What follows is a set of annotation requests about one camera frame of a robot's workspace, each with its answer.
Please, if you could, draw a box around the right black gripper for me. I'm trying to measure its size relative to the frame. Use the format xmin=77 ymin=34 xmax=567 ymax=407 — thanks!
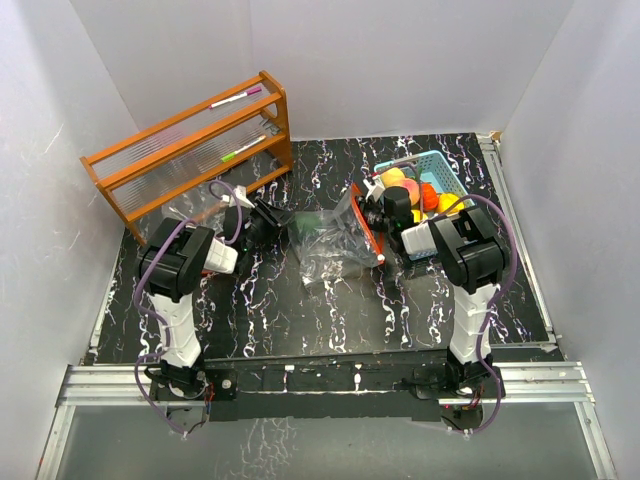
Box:
xmin=327 ymin=196 xmax=393 ymax=237

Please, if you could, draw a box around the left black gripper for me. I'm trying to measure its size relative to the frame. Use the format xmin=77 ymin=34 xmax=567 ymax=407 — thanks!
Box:
xmin=242 ymin=199 xmax=294 ymax=251

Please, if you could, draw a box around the yellow fake lemon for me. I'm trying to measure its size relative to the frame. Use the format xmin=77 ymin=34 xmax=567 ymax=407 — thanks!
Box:
xmin=412 ymin=210 xmax=429 ymax=223

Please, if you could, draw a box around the fake green fruit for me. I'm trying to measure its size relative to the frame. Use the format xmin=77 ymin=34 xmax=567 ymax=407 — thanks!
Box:
xmin=289 ymin=212 xmax=321 ymax=239

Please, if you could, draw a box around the fake peach apple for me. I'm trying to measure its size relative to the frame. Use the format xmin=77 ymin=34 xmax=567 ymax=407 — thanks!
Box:
xmin=380 ymin=167 xmax=406 ymax=188

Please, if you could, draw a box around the fake pink peach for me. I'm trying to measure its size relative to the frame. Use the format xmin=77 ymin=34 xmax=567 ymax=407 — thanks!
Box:
xmin=402 ymin=178 xmax=421 ymax=206

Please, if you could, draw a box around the clear zip bag with fruit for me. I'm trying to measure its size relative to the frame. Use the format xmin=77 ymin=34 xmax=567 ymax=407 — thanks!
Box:
xmin=287 ymin=184 xmax=385 ymax=289

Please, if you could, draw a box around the clear zip bag with peppers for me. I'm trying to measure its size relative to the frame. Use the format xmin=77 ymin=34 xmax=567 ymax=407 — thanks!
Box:
xmin=161 ymin=182 xmax=231 ymax=236

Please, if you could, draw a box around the yellow fake bell pepper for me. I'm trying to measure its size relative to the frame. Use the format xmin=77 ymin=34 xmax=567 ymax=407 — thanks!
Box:
xmin=436 ymin=192 xmax=465 ymax=214

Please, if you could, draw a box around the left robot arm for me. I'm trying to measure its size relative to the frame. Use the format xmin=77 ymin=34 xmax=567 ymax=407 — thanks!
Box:
xmin=134 ymin=199 xmax=293 ymax=399

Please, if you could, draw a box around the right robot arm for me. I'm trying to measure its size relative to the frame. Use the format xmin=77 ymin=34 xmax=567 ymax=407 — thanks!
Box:
xmin=351 ymin=187 xmax=518 ymax=402

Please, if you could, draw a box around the blue plastic basket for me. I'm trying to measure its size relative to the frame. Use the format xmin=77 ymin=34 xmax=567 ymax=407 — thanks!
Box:
xmin=372 ymin=149 xmax=490 ymax=262

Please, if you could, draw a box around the green marker pen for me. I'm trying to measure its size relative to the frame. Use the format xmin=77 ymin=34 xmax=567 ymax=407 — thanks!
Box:
xmin=221 ymin=135 xmax=267 ymax=163

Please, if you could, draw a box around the wooden shelf rack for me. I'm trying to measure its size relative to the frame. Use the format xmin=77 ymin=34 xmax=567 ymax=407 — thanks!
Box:
xmin=80 ymin=71 xmax=294 ymax=244

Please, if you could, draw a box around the pink marker pen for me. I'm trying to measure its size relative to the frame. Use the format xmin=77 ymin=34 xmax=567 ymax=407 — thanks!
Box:
xmin=209 ymin=85 xmax=262 ymax=109

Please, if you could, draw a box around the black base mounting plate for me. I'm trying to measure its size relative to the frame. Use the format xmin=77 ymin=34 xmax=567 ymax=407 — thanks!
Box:
xmin=149 ymin=349 xmax=506 ymax=424

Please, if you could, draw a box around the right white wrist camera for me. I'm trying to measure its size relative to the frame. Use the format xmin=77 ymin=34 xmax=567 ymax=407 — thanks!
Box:
xmin=363 ymin=175 xmax=385 ymax=202

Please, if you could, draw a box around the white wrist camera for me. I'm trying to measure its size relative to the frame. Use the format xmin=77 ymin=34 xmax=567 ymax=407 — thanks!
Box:
xmin=221 ymin=185 xmax=255 ymax=209
xmin=363 ymin=175 xmax=385 ymax=202

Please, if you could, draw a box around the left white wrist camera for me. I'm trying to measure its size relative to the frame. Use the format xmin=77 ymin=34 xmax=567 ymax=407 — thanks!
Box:
xmin=221 ymin=185 xmax=255 ymax=209

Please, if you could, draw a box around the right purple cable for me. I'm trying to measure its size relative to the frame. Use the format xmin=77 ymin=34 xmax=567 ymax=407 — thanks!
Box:
xmin=372 ymin=157 xmax=519 ymax=441

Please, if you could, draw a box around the aluminium frame rail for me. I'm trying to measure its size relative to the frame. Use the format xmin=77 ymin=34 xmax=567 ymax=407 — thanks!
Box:
xmin=56 ymin=361 xmax=595 ymax=407

